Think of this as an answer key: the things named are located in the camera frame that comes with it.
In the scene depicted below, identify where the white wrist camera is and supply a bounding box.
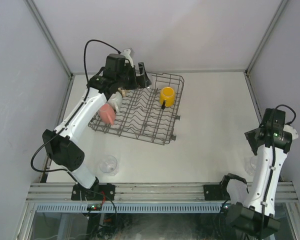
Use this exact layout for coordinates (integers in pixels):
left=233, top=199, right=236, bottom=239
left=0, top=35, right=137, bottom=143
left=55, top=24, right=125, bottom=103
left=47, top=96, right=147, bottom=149
left=121, top=48, right=134, bottom=68
left=283, top=124, right=299, bottom=140

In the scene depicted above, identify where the grey wire dish rack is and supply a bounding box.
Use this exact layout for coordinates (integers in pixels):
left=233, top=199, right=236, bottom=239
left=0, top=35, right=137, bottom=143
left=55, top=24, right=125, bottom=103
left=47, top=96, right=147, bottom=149
left=88, top=73, right=185, bottom=145

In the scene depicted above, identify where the pink ceramic cup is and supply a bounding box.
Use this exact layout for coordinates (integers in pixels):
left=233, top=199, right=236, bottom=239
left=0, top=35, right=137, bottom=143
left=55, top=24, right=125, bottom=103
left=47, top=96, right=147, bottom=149
left=98, top=103, right=116, bottom=125

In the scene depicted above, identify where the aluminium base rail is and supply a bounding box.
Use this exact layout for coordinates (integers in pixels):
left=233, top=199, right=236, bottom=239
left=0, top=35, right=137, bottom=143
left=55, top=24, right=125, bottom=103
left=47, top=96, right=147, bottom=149
left=27, top=182, right=295, bottom=204

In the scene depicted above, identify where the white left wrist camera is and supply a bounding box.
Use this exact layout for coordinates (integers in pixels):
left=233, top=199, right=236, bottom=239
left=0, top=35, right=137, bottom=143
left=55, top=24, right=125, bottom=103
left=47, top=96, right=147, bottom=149
left=121, top=48, right=134, bottom=68

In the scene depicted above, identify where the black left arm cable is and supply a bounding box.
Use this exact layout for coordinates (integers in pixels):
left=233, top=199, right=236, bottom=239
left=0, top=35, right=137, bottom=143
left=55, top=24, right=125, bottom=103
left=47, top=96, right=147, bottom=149
left=30, top=39, right=122, bottom=173

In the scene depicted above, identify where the yellow mug black handle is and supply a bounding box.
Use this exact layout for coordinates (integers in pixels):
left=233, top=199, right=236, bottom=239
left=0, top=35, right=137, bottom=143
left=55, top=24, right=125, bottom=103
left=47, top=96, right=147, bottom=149
left=159, top=86, right=176, bottom=110

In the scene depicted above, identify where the clear glass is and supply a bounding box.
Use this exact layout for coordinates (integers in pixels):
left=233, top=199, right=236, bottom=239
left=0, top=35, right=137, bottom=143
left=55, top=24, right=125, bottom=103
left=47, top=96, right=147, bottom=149
left=99, top=155, right=119, bottom=176
left=244, top=155, right=258, bottom=176
left=147, top=73, right=156, bottom=89

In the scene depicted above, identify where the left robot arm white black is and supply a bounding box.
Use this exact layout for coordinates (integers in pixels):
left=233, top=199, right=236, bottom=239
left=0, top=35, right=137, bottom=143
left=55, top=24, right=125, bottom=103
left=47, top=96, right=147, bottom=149
left=42, top=48, right=152, bottom=189

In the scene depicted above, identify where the white speckled ceramic mug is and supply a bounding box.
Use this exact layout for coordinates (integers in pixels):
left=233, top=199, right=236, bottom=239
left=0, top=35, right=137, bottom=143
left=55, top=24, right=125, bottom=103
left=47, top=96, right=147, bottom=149
left=107, top=91, right=123, bottom=113

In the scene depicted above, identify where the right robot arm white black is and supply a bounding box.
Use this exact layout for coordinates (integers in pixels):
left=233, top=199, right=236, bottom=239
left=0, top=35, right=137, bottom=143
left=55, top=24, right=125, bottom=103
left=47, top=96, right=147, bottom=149
left=226, top=104, right=298, bottom=240

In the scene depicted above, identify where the blue slotted cable duct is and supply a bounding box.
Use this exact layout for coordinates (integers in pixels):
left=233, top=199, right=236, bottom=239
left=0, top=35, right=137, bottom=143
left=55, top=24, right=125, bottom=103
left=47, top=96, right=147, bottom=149
left=36, top=202, right=222, bottom=214

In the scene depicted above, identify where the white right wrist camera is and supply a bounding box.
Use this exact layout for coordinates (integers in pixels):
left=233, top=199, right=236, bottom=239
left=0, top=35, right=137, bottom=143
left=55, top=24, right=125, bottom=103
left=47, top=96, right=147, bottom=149
left=283, top=124, right=299, bottom=140

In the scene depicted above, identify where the beige ceramic mug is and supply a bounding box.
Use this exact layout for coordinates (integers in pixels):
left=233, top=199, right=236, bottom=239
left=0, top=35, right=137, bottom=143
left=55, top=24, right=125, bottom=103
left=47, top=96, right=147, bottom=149
left=118, top=88, right=128, bottom=98

